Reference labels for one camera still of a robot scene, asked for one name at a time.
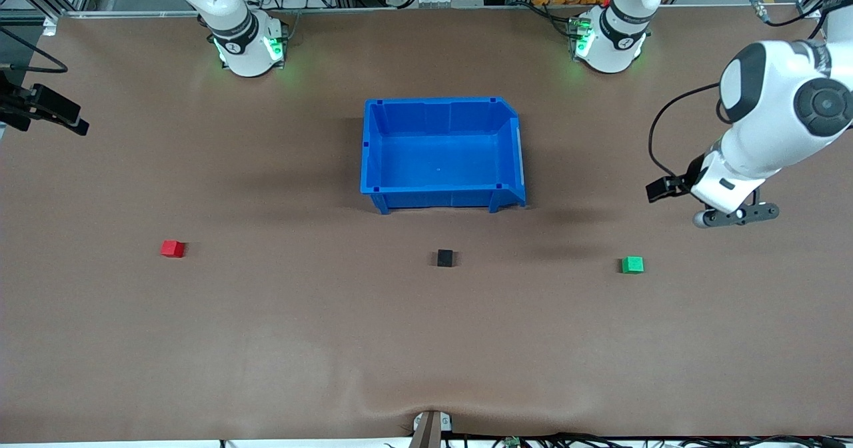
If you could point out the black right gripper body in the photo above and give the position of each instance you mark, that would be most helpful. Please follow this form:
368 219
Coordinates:
20 103

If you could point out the small green cube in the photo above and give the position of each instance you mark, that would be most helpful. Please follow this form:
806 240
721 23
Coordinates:
633 265

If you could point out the small red cube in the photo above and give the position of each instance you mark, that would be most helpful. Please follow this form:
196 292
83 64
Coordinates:
172 249

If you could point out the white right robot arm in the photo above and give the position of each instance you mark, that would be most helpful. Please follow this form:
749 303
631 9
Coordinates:
243 48

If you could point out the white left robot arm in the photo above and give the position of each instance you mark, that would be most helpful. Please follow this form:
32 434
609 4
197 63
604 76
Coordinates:
766 101

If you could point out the small black cube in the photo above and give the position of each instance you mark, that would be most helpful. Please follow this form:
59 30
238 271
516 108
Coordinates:
445 258

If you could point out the blue plastic storage bin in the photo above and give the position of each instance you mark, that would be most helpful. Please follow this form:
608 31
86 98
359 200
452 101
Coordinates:
433 161

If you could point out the small green circuit board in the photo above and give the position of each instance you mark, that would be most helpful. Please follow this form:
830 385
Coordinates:
512 442

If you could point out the brown table mat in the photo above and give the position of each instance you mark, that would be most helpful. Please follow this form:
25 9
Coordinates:
266 341

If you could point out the white corner bracket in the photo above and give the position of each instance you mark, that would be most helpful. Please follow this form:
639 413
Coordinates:
50 26

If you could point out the metal clamp bracket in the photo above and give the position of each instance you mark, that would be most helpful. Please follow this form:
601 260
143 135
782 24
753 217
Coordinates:
430 431

